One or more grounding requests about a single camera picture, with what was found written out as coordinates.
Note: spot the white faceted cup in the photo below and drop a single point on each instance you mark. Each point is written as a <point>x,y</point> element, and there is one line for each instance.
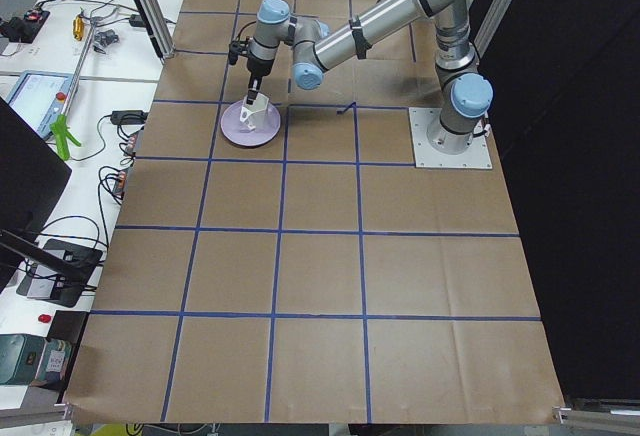
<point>253,114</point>

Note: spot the lavender plate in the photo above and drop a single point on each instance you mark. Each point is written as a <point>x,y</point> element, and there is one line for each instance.
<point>230,127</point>

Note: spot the right aluminium frame post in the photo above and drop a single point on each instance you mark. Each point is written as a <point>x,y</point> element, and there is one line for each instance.
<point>489,25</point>

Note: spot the green grabber tool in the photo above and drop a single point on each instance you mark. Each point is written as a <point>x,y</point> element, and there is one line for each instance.
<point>59,127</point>

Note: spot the blue teach pendant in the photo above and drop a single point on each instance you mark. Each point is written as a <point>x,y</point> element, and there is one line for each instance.
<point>38,97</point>

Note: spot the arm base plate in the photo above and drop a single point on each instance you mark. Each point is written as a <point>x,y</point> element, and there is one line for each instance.
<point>436,148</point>

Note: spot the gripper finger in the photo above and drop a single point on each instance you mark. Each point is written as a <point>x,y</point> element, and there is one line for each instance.
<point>253,87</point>

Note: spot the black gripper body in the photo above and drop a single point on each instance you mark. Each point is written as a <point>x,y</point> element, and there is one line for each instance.
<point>259,65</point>

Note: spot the green box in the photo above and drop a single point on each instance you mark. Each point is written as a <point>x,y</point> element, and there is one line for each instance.
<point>33,360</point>

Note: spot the black power adapter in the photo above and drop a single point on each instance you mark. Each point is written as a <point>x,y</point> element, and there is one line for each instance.
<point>128,117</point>

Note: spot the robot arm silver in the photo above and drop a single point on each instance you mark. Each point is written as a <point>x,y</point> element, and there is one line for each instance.
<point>316,49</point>

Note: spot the black monitor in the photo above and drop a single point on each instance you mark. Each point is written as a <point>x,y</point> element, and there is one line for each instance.
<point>33,177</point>

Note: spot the yellow tool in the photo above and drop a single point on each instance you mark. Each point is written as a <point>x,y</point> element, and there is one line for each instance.
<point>78,28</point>

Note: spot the aluminium frame post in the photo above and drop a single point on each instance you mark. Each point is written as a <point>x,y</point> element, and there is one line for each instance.
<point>156,27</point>
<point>489,25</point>

